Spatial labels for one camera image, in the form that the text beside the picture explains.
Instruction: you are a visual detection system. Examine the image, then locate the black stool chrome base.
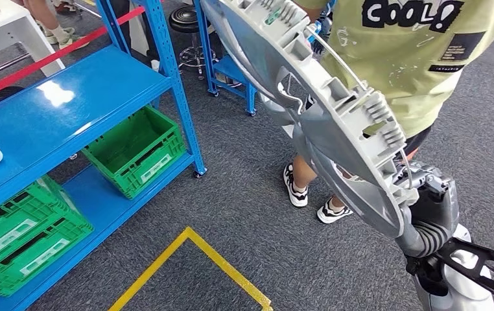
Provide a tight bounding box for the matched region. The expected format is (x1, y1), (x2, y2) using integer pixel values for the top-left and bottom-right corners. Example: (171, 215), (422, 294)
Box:
(168, 5), (218, 81)

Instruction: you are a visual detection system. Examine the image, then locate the black camera bracket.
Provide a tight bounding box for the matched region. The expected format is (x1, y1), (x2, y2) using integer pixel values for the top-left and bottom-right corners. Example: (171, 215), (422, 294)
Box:
(405, 238), (494, 306)

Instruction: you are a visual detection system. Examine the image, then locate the blue metal shelf rack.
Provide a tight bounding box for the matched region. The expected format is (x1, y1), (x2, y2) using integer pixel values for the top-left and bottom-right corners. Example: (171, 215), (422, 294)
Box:
(0, 0), (208, 311)
(192, 0), (259, 117)

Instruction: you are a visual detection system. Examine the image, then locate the person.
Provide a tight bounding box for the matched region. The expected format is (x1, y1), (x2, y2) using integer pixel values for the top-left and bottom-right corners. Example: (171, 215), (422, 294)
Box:
(12, 0), (89, 51)
(283, 0), (494, 225)

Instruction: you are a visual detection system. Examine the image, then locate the red barrier tape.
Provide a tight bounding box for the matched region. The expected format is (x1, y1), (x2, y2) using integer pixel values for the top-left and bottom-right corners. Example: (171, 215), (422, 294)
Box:
(0, 6), (146, 106)

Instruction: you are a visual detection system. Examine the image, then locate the green plastic crate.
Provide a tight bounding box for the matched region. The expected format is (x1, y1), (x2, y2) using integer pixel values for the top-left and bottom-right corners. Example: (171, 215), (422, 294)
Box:
(81, 106), (187, 200)
(0, 216), (95, 298)
(0, 175), (82, 265)

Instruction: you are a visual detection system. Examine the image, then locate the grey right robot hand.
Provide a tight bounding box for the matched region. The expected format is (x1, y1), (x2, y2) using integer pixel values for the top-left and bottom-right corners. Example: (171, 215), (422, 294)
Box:
(395, 161), (460, 235)

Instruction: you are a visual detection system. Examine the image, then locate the grey plastic wheel hubcap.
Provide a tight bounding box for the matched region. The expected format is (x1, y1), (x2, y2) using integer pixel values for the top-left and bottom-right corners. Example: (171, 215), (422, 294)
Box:
(200, 0), (421, 240)

